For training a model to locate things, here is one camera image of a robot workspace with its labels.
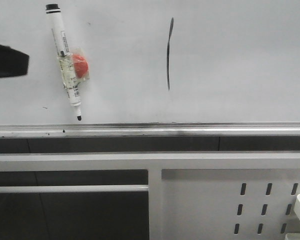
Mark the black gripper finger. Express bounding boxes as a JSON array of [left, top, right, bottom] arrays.
[[0, 44, 30, 78]]

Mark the white metal perforated frame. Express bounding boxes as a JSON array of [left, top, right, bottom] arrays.
[[0, 152, 300, 240]]

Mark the white whiteboard marker black tip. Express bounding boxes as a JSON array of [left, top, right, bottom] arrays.
[[45, 3, 82, 121]]

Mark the white whiteboard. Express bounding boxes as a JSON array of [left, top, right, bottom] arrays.
[[0, 0, 300, 125]]

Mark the aluminium whiteboard tray rail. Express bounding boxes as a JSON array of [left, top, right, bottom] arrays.
[[0, 122, 300, 139]]

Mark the red round magnet taped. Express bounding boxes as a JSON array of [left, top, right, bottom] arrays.
[[71, 48, 90, 82]]

